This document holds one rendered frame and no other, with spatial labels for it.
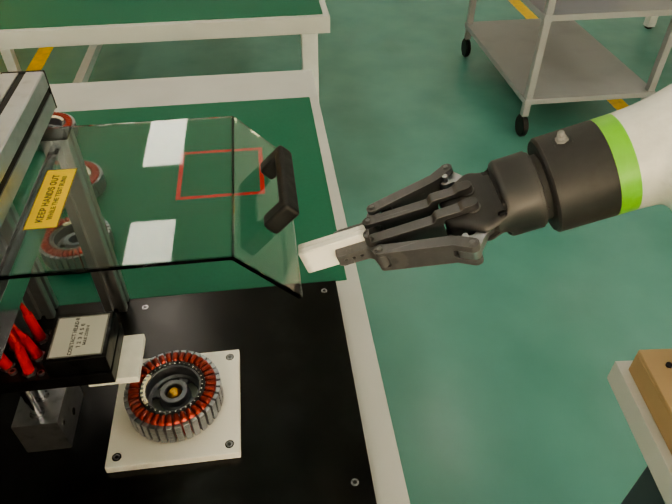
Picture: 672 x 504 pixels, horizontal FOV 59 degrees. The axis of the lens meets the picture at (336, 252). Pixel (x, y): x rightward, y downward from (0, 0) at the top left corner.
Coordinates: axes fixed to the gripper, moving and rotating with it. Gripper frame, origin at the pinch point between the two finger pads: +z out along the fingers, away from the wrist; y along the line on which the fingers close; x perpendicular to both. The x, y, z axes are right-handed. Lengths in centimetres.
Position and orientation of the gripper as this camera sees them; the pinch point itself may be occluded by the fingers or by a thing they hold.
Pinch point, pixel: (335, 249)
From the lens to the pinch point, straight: 59.4
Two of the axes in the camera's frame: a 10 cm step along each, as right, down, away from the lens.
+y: -0.7, -6.8, 7.3
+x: -3.3, -6.7, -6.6
